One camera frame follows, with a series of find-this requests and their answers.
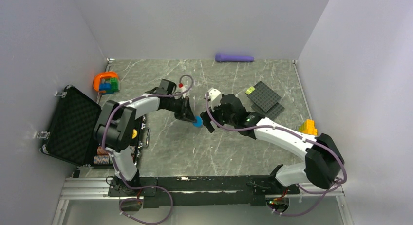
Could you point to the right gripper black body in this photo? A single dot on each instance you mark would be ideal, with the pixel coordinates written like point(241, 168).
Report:
point(220, 117)

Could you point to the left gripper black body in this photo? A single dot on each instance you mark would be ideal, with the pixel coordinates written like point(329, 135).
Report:
point(175, 105)

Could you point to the blue round dealer button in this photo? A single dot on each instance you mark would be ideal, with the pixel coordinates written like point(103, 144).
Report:
point(198, 121)

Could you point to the brown red chip stack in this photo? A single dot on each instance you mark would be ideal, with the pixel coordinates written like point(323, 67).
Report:
point(101, 151)

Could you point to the yellow round dealer button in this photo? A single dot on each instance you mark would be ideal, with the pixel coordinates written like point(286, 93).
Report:
point(134, 133)

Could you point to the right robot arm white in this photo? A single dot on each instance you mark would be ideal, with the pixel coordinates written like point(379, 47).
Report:
point(322, 163)

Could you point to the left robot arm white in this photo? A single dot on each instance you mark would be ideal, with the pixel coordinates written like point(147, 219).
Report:
point(117, 120)

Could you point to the dark grey building plate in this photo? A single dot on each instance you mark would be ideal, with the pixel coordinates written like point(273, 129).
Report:
point(265, 100)

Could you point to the purple cylinder tube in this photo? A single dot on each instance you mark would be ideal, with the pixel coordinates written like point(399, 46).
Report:
point(221, 57)

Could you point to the yellow toy block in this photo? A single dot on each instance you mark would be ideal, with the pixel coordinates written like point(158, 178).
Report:
point(308, 127)

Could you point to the black poker chip case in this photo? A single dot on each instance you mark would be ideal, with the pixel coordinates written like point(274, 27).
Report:
point(70, 135)

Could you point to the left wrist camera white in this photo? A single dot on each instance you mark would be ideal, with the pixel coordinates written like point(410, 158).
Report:
point(182, 90)

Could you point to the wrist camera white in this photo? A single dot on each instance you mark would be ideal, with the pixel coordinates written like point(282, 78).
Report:
point(214, 97)
point(182, 90)

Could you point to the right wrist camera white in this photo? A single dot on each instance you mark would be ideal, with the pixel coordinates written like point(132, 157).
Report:
point(214, 97)

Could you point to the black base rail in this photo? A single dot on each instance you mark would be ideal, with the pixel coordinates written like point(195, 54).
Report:
point(253, 190)

